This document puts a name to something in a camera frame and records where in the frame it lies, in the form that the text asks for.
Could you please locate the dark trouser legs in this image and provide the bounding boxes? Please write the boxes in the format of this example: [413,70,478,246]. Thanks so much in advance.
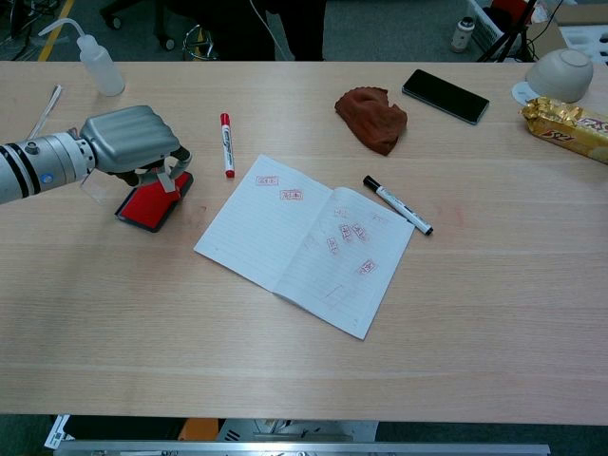
[208,0,327,62]

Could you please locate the white plastic crate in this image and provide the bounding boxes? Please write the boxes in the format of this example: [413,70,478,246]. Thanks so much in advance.
[467,0,512,48]

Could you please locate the black tripod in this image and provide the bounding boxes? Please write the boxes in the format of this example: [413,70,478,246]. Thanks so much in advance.
[476,0,566,63]

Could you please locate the black office chair base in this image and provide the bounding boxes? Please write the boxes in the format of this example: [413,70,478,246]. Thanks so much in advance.
[99,0,177,51]

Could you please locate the gold snack package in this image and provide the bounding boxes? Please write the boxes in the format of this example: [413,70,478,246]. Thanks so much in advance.
[520,96,608,166]

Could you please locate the white round coaster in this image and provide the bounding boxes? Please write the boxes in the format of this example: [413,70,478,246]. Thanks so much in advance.
[511,79,542,108]

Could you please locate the aluminium rail profile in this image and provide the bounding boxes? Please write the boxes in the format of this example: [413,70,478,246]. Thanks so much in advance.
[53,444,552,456]

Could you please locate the white upturned bowl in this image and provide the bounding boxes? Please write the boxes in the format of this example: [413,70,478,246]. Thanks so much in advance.
[524,47,595,105]

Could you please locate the brown cardboard box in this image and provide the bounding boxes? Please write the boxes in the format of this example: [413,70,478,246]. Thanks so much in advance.
[526,0,608,53]

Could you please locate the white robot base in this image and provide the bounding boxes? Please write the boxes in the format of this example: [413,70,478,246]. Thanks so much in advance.
[217,418,380,443]

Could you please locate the white hanging cable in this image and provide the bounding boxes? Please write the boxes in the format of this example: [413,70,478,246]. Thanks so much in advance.
[249,0,298,62]

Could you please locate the translucent plastic squeeze bottle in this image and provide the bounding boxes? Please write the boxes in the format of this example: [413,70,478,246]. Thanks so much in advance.
[37,17,126,98]

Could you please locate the small red white stamp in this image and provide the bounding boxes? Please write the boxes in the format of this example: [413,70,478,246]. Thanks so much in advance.
[156,168,180,195]

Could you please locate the red whiteboard marker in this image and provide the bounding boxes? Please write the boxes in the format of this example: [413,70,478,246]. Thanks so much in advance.
[218,112,237,180]

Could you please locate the orange box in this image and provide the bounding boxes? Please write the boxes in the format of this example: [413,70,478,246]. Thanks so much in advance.
[179,417,220,442]

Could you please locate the chrome stool foot ring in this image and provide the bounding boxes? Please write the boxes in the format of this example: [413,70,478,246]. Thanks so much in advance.
[182,23,219,62]

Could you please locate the white thermos bottle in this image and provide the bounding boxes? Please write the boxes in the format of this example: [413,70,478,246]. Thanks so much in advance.
[449,16,476,54]

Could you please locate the brown crumpled cloth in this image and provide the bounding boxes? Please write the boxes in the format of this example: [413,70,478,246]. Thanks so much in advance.
[333,85,409,157]

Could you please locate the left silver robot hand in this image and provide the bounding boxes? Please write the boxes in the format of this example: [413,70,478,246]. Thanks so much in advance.
[79,104,194,187]

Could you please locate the black whiteboard marker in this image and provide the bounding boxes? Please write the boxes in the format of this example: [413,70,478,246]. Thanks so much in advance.
[362,175,434,238]

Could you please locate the black smartphone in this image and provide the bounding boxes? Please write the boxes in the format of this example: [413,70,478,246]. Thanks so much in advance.
[401,68,491,126]

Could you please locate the white barcode label paper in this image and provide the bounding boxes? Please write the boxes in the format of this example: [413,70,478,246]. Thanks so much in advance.
[44,414,72,450]

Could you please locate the red ink pad clear lid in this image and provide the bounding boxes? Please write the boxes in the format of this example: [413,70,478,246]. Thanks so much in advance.
[79,168,195,234]

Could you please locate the open white lined notebook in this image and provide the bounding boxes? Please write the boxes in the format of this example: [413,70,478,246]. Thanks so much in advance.
[193,153,416,341]

